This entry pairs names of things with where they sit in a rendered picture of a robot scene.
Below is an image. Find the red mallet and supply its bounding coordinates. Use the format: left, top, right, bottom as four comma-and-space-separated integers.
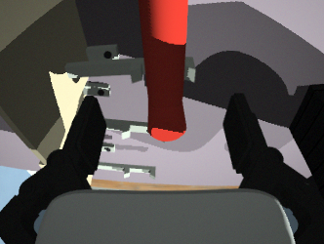
139, 0, 188, 142

